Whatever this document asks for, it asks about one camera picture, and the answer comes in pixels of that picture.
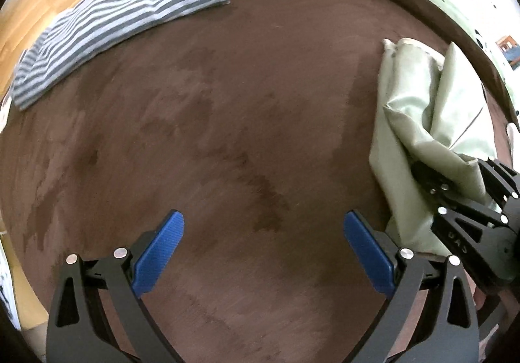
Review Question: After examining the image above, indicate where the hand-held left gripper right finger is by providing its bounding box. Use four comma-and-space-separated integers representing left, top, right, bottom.
343, 209, 481, 363

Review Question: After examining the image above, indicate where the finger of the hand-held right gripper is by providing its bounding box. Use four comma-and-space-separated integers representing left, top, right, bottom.
409, 159, 506, 227
476, 158, 520, 205

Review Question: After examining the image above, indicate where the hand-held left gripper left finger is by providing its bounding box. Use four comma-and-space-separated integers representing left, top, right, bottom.
46, 209, 185, 363

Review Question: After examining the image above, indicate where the light green shirt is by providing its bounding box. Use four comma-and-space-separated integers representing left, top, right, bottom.
369, 37, 502, 258

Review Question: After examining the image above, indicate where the orange blue box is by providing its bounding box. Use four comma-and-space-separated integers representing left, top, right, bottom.
496, 35, 520, 71

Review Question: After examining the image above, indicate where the brown blanket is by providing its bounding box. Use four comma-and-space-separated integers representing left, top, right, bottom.
0, 0, 520, 363

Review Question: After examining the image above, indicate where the white black dotted cloth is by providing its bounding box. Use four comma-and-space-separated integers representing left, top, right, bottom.
0, 231, 21, 321

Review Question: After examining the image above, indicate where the blue grey striped cloth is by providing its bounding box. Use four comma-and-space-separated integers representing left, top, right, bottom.
11, 0, 231, 111

